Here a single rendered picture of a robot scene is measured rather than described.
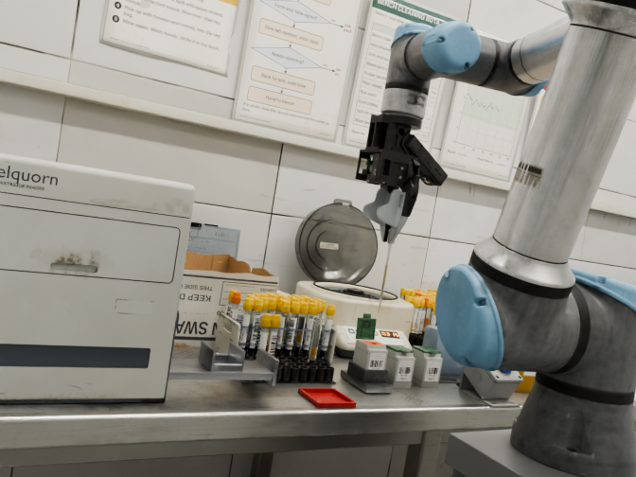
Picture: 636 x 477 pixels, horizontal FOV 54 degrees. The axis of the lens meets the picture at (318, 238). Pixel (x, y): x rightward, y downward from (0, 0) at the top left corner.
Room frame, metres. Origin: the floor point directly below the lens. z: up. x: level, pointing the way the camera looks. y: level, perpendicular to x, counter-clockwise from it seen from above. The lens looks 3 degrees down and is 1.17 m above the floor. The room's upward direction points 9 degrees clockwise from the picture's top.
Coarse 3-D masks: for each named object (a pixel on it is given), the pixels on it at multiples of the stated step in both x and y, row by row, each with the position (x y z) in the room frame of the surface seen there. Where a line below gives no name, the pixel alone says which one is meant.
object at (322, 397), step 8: (304, 392) 0.96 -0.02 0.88; (312, 392) 0.99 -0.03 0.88; (320, 392) 1.00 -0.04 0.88; (328, 392) 1.00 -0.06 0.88; (336, 392) 1.00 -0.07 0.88; (312, 400) 0.94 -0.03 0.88; (320, 400) 0.95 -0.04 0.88; (328, 400) 0.96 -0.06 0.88; (336, 400) 0.97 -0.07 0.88; (344, 400) 0.97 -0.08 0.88; (352, 400) 0.96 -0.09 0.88
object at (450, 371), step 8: (432, 328) 1.21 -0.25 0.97; (424, 336) 1.23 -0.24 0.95; (432, 336) 1.21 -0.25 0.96; (424, 344) 1.23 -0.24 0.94; (432, 344) 1.21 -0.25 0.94; (440, 344) 1.20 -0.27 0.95; (448, 360) 1.22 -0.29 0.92; (448, 368) 1.22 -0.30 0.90; (456, 368) 1.23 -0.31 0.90; (464, 368) 1.24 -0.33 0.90; (440, 376) 1.20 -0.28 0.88; (448, 376) 1.22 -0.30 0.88; (456, 376) 1.23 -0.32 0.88
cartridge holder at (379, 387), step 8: (352, 368) 1.09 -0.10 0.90; (360, 368) 1.07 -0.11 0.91; (344, 376) 1.10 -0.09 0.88; (352, 376) 1.08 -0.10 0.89; (360, 376) 1.06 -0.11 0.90; (368, 376) 1.06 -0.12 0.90; (376, 376) 1.06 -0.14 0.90; (384, 376) 1.07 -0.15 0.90; (360, 384) 1.05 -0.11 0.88; (368, 384) 1.04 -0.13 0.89; (376, 384) 1.05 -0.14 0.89; (384, 384) 1.06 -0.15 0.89; (368, 392) 1.04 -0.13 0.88; (376, 392) 1.04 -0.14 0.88; (384, 392) 1.05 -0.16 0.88
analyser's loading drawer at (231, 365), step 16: (208, 352) 0.90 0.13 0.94; (240, 352) 0.91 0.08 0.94; (176, 368) 0.87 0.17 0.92; (192, 368) 0.88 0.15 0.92; (208, 368) 0.89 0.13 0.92; (224, 368) 0.89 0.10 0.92; (240, 368) 0.90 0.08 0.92; (256, 368) 0.94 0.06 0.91; (272, 368) 0.93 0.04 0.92; (272, 384) 0.93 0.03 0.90
